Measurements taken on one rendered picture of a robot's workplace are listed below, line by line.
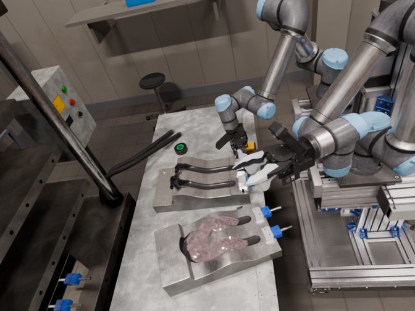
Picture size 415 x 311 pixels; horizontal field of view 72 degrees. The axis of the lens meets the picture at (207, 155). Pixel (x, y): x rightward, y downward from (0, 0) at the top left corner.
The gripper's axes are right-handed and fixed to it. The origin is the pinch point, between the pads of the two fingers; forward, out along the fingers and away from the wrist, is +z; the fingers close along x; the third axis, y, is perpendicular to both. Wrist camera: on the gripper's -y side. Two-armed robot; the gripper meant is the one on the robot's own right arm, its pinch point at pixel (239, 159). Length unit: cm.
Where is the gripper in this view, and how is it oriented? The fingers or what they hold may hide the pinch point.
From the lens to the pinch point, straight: 146.1
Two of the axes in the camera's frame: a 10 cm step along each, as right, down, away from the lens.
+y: 9.4, -2.3, -2.6
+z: 3.4, 7.6, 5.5
